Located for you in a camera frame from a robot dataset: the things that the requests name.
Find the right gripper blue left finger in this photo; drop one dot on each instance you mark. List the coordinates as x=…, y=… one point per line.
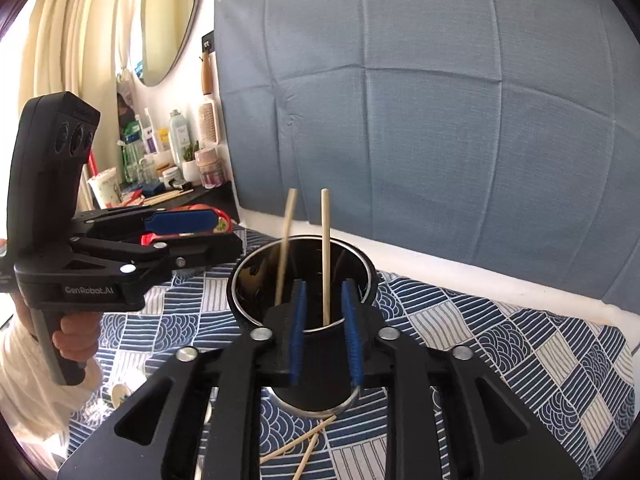
x=290, y=326

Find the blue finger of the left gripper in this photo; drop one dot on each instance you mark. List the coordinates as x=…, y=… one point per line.
x=129, y=222

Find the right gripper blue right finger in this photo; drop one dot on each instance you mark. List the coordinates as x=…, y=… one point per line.
x=358, y=332

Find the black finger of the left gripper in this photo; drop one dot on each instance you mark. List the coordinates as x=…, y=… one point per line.
x=200, y=254

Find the wooden chopstick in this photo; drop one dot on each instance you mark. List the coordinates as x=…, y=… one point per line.
x=292, y=444
x=304, y=460
x=326, y=256
x=290, y=207

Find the person's left hand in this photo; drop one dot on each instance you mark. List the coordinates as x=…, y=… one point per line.
x=78, y=337

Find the red fruit bowl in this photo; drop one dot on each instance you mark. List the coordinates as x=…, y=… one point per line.
x=220, y=219

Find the black metal utensil cup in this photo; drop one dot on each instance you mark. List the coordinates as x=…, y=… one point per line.
x=321, y=384

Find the pink jar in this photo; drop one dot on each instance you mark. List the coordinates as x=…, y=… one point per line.
x=210, y=167

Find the white lotion bottle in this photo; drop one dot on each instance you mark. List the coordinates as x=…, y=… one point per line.
x=179, y=138

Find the white ceramic spoon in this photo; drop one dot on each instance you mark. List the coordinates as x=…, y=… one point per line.
x=119, y=394

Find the blue patterned tablecloth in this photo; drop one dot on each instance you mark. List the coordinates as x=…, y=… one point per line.
x=457, y=387

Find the blue padded headboard panel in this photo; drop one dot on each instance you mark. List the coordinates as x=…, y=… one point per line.
x=502, y=134

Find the round wall mirror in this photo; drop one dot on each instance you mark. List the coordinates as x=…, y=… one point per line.
x=165, y=26

